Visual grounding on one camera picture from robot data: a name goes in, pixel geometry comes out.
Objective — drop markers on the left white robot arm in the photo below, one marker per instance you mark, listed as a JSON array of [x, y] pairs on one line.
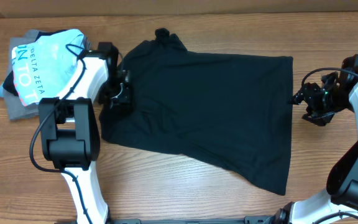
[[69, 131]]

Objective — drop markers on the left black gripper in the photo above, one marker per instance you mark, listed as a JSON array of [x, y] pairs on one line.
[[125, 99]]

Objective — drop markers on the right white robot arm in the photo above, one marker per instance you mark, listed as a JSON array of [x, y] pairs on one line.
[[339, 199]]

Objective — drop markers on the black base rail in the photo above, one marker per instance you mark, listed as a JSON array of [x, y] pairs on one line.
[[264, 219]]

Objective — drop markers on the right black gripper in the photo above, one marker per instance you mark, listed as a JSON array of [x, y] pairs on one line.
[[306, 94]]

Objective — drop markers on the black t-shirt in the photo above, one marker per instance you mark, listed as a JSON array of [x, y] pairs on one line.
[[227, 110]]

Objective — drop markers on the grey folded t-shirt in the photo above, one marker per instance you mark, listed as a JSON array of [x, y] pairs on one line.
[[14, 107]]

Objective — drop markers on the light blue folded t-shirt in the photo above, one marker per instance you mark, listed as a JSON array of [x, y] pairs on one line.
[[42, 69]]

